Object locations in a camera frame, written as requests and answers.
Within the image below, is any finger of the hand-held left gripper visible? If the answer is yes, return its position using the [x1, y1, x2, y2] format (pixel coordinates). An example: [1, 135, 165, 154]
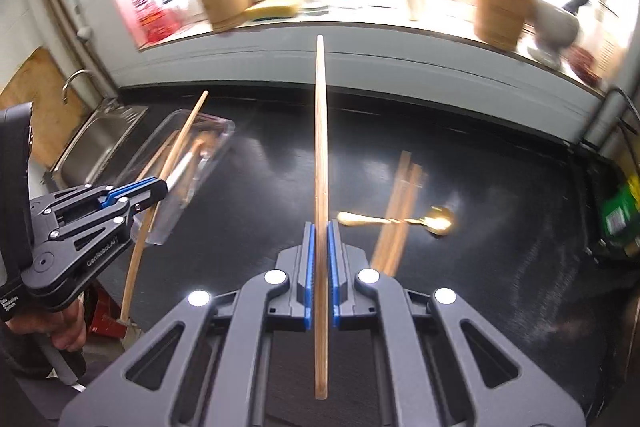
[30, 177, 169, 219]
[47, 199, 153, 248]

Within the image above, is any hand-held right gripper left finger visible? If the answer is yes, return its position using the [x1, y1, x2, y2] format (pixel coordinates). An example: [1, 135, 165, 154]
[60, 221, 318, 427]

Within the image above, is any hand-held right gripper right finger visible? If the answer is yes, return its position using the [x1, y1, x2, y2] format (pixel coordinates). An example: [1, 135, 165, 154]
[327, 219, 586, 427]

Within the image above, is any light bamboo chopstick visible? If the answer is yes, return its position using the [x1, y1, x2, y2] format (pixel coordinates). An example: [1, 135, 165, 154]
[135, 132, 180, 182]
[120, 90, 210, 325]

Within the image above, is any white handled fork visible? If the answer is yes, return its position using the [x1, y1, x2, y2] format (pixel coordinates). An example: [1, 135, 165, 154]
[167, 137, 211, 195]

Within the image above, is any light wooden spoon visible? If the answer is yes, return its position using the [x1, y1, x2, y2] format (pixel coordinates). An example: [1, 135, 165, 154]
[192, 132, 221, 160]

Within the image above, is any clear plastic container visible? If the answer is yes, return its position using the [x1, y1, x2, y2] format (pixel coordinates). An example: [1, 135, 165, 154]
[112, 109, 237, 245]

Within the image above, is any brown wooden chopstick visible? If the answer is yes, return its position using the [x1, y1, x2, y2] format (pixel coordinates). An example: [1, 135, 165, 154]
[313, 34, 332, 400]
[382, 163, 424, 278]
[370, 150, 412, 270]

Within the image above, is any gold metal spoon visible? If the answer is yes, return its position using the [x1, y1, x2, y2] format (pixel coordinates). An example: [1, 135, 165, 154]
[336, 205, 457, 238]

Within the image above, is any person's left hand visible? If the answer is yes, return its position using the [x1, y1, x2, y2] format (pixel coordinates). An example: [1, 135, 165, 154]
[10, 297, 87, 353]

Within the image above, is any steel sink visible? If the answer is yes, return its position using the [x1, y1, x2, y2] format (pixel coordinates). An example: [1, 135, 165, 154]
[52, 104, 151, 188]

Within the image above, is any red box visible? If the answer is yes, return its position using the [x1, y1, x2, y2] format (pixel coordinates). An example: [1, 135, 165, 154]
[85, 287, 131, 338]

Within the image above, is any steel faucet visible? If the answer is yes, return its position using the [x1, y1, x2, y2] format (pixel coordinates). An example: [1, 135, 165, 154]
[61, 69, 118, 112]

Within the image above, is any wooden cutting board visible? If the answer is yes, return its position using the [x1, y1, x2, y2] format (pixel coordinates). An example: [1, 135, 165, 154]
[0, 47, 91, 168]

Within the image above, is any yellow sponge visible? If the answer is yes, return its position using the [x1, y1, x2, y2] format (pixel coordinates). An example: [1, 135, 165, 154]
[242, 0, 303, 22]

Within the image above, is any green packet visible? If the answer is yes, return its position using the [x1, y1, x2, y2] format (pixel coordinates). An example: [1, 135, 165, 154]
[600, 174, 640, 248]

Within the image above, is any grey pipe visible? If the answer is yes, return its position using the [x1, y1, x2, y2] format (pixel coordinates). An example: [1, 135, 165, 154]
[580, 87, 640, 152]

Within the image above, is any dark red bowl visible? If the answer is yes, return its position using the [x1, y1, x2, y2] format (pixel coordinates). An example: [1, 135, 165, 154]
[567, 47, 601, 82]

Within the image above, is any grey cable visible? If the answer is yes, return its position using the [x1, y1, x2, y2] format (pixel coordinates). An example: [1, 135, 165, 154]
[40, 341, 83, 390]

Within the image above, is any white wall pipe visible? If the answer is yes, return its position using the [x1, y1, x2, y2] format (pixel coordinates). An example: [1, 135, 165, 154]
[35, 0, 121, 102]

